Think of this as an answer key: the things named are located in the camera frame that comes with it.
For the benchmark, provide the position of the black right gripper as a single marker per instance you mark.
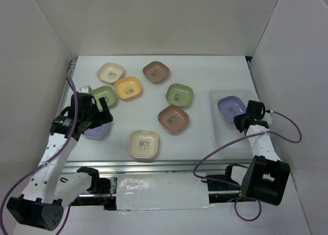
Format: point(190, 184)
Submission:
point(237, 119)

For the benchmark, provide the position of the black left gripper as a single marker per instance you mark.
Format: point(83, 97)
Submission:
point(103, 118)

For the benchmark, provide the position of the purple plate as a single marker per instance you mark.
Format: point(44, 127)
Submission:
point(97, 132)
point(231, 106)

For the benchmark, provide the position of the cream plate front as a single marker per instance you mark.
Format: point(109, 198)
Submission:
point(143, 144)

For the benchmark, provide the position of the cream plate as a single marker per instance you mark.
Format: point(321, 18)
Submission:
point(143, 144)
point(110, 72)

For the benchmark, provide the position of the brown plate front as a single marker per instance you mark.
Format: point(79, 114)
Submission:
point(173, 119)

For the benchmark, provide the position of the brown plate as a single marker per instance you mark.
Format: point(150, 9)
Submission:
point(156, 71)
point(173, 119)

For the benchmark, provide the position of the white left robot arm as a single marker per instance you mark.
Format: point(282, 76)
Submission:
point(43, 201)

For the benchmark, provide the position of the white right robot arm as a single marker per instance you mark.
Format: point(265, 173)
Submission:
point(266, 177)

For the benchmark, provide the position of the clear plastic bin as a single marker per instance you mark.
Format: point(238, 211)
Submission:
point(225, 132)

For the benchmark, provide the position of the green plate left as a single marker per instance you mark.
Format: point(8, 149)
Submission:
point(107, 93)

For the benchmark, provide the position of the green plate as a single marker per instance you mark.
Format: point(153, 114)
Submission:
point(107, 93)
point(180, 95)

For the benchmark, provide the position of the yellow plate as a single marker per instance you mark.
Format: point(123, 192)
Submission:
point(128, 87)

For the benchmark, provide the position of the cream plate back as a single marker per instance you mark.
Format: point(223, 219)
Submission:
point(110, 72)

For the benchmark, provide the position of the brown plate back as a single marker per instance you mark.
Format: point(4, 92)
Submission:
point(156, 71)

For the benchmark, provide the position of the green plate right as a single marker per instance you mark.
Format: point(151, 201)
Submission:
point(180, 95)

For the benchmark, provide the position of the white cover panel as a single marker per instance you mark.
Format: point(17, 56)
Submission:
point(169, 191)

